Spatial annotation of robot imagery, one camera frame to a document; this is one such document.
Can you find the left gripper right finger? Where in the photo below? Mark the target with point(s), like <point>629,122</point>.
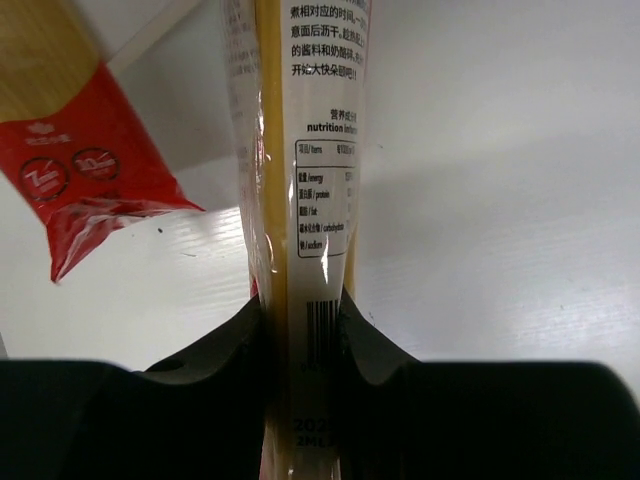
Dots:
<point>396,417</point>

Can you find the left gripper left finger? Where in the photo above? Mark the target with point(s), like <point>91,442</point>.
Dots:
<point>197,414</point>

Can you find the red spaghetti pack with barcode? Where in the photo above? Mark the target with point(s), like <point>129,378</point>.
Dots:
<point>296,76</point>

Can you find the red spaghetti pack on shelf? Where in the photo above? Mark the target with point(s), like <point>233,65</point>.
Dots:
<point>71,143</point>

